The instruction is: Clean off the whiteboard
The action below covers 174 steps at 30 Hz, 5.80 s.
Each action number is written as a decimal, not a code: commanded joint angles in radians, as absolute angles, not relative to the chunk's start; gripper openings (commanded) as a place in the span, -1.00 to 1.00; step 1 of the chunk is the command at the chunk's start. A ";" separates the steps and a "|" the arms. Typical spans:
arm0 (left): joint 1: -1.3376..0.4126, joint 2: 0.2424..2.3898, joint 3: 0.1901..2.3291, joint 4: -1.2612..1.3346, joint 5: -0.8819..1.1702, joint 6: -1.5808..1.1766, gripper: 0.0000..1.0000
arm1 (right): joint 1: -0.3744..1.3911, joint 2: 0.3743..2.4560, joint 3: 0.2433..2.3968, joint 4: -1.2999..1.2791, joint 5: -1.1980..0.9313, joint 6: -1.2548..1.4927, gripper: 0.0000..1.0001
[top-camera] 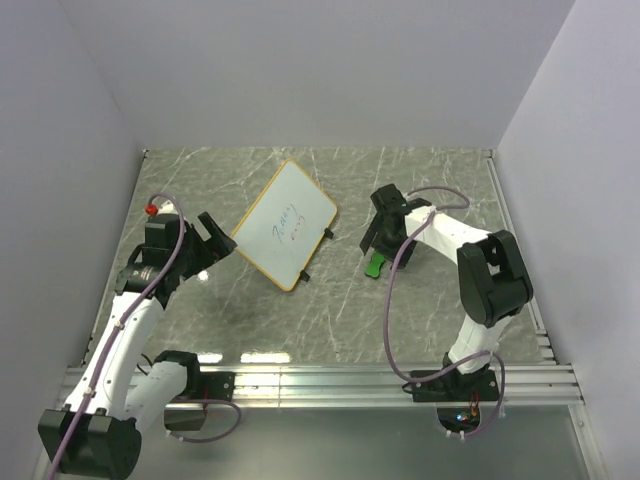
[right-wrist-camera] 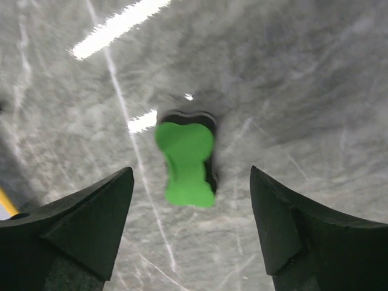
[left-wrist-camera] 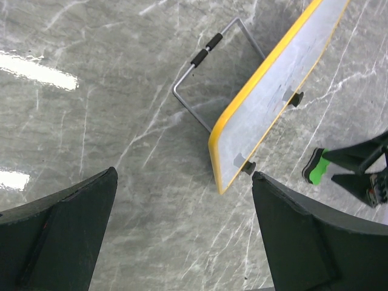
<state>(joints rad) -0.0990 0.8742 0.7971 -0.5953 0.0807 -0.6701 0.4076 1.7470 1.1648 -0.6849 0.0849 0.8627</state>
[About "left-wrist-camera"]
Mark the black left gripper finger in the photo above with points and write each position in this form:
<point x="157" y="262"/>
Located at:
<point x="53" y="243"/>

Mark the green black whiteboard eraser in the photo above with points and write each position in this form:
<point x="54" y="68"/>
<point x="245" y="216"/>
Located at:
<point x="316" y="167"/>

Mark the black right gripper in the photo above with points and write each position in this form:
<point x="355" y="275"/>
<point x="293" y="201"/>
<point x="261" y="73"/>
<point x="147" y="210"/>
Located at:
<point x="311" y="246"/>

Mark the yellow framed whiteboard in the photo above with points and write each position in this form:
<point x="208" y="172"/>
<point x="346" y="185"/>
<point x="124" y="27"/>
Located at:
<point x="252" y="112"/>

